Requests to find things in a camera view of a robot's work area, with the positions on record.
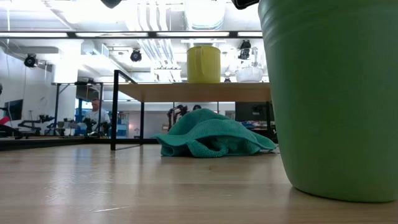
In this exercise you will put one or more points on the clear glass cup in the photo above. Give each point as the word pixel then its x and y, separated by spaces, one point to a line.
pixel 248 74

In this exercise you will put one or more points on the yellow mug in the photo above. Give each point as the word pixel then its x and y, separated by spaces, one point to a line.
pixel 203 65

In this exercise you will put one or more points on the black background robot arm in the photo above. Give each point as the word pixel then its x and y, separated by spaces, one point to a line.
pixel 31 123
pixel 177 113

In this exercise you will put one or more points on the black ceiling spotlight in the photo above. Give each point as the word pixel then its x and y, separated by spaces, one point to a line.
pixel 136 55
pixel 30 60
pixel 245 46

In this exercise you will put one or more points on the black background screen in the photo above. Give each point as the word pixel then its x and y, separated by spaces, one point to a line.
pixel 248 112

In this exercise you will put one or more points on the person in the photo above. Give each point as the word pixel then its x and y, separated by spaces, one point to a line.
pixel 196 107
pixel 96 116

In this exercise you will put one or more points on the teal microfibre cloth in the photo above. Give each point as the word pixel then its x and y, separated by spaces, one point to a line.
pixel 211 133

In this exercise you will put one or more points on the green plastic cup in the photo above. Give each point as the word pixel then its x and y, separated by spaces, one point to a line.
pixel 335 109

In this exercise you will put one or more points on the blue background cabinet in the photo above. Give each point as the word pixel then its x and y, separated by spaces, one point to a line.
pixel 122 124

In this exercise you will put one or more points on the black background monitor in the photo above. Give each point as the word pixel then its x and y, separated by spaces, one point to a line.
pixel 14 109

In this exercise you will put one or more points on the silver ceiling duct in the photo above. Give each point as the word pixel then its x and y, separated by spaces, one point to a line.
pixel 205 14

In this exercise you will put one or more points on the black overhead frame bar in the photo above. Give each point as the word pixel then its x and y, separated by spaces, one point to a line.
pixel 152 34

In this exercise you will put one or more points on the wooden shelf with black frame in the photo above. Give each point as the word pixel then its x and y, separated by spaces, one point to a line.
pixel 192 92

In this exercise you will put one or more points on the black aluminium rig frame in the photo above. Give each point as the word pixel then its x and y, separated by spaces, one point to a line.
pixel 46 143

